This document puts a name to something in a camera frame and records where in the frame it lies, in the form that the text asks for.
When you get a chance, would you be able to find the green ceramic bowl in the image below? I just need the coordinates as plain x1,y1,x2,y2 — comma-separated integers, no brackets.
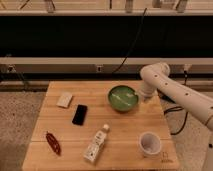
108,85,139,112

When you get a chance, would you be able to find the white paper cup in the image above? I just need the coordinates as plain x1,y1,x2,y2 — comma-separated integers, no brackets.
139,132,162,157

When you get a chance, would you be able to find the grey metal rail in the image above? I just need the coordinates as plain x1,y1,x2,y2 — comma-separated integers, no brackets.
0,57,213,74

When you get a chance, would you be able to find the black smartphone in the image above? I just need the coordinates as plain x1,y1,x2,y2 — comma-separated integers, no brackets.
72,105,87,126

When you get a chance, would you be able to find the black hanging cable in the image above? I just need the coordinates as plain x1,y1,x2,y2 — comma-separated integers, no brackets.
112,7,148,74

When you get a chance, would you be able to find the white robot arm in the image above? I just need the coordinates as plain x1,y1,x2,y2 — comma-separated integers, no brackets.
139,63,213,131

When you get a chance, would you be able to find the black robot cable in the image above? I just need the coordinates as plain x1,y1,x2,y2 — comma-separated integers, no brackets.
163,105,190,136

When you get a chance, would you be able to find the white plastic bottle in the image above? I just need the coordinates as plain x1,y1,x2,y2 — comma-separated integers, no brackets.
83,124,110,163

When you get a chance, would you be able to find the wooden shelf top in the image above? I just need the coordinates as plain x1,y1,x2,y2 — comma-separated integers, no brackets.
0,0,213,16

